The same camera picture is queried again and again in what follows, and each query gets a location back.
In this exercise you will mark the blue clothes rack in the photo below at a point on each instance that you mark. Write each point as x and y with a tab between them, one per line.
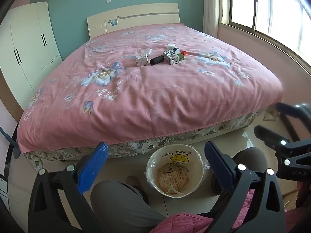
8	138

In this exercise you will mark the person's leg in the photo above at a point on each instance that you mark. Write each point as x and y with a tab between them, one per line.
121	206
252	157

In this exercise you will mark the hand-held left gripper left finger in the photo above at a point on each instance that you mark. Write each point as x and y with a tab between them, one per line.
97	165

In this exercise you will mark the small green box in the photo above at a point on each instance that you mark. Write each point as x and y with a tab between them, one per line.
181	58

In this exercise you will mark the pink quilted garment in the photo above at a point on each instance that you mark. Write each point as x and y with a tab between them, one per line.
184	223

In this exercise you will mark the black cylinder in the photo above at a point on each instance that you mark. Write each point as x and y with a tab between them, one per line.
156	60

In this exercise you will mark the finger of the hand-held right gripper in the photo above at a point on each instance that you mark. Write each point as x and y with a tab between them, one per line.
269	136
285	108

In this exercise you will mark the round trash bin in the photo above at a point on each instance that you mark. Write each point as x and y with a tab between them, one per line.
196	174

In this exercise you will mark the person's right shoe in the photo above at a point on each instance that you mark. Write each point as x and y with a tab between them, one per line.
215	184

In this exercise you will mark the person's right leg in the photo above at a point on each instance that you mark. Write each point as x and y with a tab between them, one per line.
252	157

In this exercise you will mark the cream headboard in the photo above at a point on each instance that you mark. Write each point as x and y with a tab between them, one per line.
136	18

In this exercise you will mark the floral bed skirt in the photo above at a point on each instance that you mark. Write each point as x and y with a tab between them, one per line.
136	148

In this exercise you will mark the white cabinet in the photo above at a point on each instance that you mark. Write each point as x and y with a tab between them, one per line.
3	189

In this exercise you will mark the dark round jar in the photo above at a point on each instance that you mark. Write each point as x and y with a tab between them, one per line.
177	50

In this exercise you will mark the white wardrobe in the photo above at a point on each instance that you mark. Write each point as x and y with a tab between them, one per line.
26	46

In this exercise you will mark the cream curtain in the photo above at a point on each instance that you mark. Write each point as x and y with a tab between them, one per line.
211	7

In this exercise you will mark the white printed carton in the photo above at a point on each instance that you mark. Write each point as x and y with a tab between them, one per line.
170	57

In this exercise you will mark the small grey white box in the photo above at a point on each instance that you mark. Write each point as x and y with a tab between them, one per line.
141	61

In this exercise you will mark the printed plastic bin liner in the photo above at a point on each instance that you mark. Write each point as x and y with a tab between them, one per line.
175	172

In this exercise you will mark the white yogurt cup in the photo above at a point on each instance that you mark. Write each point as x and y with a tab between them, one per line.
171	46

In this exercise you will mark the person's left leg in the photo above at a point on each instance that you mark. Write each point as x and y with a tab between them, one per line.
121	206

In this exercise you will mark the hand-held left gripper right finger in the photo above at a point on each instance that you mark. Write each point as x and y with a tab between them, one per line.
218	167

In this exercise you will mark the pink floral bedsheet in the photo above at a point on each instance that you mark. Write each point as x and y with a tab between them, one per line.
150	97

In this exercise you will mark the window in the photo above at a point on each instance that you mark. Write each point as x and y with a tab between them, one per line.
274	12

